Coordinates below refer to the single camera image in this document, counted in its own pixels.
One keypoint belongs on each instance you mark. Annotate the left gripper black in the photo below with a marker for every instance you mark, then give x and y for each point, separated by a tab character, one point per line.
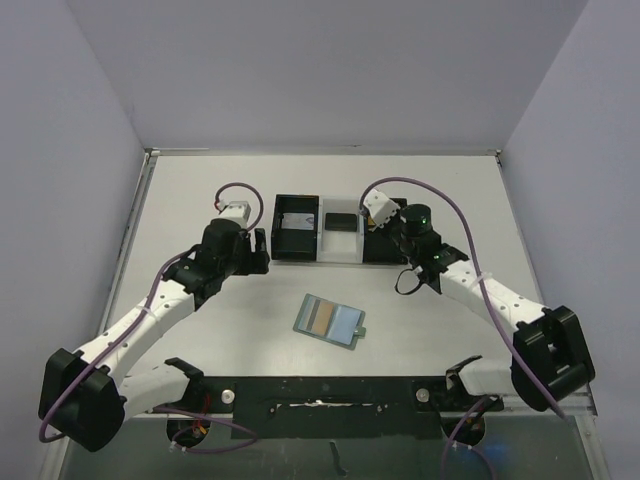
255	250

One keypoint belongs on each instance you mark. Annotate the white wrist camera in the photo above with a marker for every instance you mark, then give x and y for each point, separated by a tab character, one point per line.
237	211
380	209

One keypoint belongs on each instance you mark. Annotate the black bin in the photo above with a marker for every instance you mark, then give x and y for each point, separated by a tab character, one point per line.
365	257
293	245

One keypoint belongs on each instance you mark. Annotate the black right bin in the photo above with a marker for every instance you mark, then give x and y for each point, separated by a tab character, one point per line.
365	257

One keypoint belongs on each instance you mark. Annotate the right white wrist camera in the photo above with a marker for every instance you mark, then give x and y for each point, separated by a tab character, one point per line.
380	209

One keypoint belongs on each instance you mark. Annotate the black card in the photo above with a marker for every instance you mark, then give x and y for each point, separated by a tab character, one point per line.
341	222

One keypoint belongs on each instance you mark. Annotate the black left bin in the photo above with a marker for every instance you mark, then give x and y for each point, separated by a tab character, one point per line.
293	245

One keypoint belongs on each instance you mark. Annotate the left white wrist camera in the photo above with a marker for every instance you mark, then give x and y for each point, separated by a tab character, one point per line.
237	211

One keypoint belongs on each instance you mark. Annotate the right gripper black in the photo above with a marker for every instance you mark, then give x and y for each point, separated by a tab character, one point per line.
388	231

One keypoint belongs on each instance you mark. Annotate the green leather card holder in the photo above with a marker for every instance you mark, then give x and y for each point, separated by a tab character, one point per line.
346	329

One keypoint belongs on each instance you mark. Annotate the silver blue card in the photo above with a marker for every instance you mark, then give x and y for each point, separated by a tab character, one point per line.
298	221

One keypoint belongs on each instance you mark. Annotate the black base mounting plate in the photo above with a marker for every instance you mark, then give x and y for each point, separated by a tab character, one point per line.
330	407

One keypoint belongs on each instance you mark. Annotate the white middle bin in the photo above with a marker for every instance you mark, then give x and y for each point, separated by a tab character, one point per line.
339	247

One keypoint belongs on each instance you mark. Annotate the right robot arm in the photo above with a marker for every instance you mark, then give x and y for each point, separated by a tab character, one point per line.
550	359

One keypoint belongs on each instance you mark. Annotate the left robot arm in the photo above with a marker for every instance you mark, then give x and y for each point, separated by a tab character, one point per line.
88	394

